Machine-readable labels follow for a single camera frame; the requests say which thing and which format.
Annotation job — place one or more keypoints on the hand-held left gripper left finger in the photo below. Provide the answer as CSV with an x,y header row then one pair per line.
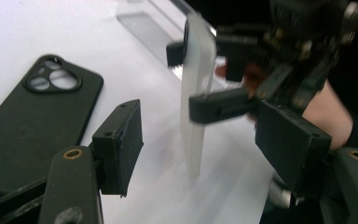
x,y
118,146

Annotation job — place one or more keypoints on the iridescent clear phone case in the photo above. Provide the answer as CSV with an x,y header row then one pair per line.
x,y
197,71

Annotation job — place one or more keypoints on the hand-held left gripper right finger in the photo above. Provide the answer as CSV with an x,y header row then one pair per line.
x,y
292,146

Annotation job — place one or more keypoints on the black phone case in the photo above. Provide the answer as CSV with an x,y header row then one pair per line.
x,y
34,124

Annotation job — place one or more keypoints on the clear plastic tray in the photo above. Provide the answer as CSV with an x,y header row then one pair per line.
x,y
149,28

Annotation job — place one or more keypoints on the white board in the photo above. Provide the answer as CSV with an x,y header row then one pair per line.
x,y
90,37

